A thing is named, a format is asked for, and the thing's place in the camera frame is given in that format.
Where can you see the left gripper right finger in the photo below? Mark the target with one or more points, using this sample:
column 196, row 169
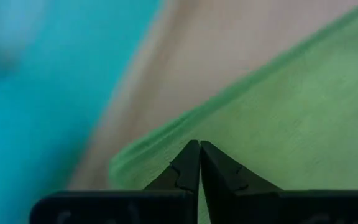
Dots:
column 291, row 208

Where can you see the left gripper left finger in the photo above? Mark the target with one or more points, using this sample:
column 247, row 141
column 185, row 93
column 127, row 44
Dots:
column 120, row 208

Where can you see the green microfiber towel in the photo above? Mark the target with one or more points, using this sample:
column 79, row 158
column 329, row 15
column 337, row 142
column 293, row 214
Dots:
column 291, row 109

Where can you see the teal microfiber towel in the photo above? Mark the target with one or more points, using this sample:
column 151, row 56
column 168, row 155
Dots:
column 42, row 109

